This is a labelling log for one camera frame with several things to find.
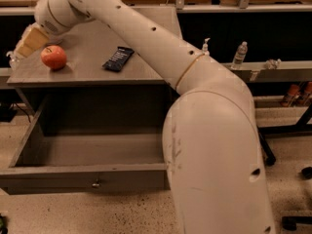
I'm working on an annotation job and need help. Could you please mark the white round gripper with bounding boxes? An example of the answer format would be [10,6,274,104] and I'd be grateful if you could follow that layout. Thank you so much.
[14,0,93,59]

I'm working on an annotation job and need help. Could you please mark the red apple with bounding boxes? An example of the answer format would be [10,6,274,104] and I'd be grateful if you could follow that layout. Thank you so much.
[40,45,67,70]

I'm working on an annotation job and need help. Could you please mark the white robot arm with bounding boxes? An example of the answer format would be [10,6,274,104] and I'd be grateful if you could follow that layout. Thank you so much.
[15,0,276,234]

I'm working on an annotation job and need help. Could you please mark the open grey top drawer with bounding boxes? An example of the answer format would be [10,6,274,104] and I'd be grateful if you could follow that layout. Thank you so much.
[0,95,172,196]

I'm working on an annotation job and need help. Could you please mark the clear sanitizer pump bottle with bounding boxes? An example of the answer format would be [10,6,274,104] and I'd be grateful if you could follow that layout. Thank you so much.
[6,51,20,70]

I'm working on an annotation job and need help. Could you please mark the grey wooden cabinet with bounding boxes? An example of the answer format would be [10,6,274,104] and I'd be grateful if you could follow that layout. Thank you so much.
[9,20,172,136]

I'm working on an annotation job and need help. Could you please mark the dark blue snack bar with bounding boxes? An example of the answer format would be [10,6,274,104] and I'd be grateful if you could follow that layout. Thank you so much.
[102,46,135,72]

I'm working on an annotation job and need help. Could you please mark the white pump bottle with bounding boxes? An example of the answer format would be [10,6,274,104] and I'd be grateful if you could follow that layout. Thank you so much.
[202,38,210,56]

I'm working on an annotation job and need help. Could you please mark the clear water bottle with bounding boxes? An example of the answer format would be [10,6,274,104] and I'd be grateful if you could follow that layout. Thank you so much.
[231,41,248,70]

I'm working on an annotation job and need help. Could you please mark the crumpled clear plastic wrapper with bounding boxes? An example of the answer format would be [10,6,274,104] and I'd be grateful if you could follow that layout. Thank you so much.
[264,58,282,69]

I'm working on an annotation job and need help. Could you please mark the orange spray bottles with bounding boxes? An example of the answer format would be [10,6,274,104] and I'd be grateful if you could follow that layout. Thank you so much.
[280,81,312,107]

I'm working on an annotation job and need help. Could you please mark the black metal stand leg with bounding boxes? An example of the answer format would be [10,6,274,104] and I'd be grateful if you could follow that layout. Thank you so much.
[256,105,312,166]

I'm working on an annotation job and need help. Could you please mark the black chair caster base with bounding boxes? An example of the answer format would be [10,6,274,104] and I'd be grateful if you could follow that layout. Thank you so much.
[281,166,312,231]

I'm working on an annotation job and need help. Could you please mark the grey wall ledge rail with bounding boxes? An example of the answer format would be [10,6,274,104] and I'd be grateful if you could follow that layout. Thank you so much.
[234,60,312,83]

